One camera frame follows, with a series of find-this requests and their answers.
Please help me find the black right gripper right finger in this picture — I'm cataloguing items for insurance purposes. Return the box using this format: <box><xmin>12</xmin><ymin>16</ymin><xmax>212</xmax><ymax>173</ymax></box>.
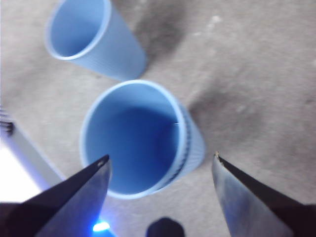
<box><xmin>211</xmin><ymin>151</ymin><xmax>316</xmax><ymax>237</ymax></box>

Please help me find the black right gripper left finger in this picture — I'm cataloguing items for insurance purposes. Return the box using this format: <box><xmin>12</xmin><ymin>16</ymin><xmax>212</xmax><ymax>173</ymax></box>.
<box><xmin>0</xmin><ymin>154</ymin><xmax>111</xmax><ymax>237</ymax></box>

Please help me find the grey ribbed metal block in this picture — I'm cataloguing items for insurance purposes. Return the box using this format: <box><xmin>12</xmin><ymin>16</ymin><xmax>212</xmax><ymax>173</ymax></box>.
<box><xmin>0</xmin><ymin>106</ymin><xmax>14</xmax><ymax>136</ymax></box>

